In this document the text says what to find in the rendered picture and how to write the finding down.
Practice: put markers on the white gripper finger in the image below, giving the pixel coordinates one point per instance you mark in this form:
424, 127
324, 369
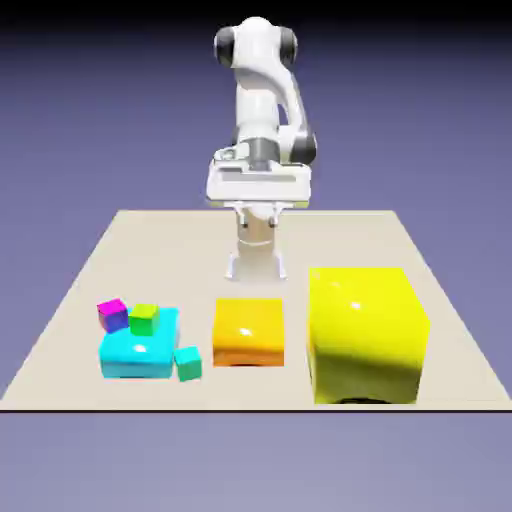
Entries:
242, 216
273, 216

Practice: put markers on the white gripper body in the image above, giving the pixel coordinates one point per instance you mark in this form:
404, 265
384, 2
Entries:
260, 190

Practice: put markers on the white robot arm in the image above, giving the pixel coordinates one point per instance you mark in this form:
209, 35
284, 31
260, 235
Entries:
256, 60

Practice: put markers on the small green cube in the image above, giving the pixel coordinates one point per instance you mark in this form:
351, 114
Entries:
144, 320

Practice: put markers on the small teal cube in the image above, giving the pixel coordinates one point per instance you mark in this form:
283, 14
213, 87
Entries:
188, 363

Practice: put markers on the small magenta cube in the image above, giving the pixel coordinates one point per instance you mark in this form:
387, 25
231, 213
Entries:
112, 314

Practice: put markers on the large orange box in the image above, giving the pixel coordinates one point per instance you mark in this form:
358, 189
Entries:
248, 330

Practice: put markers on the large yellow box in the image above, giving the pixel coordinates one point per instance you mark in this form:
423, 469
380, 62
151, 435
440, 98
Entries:
364, 332

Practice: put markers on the large cyan box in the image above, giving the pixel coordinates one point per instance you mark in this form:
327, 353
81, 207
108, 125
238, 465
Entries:
138, 354

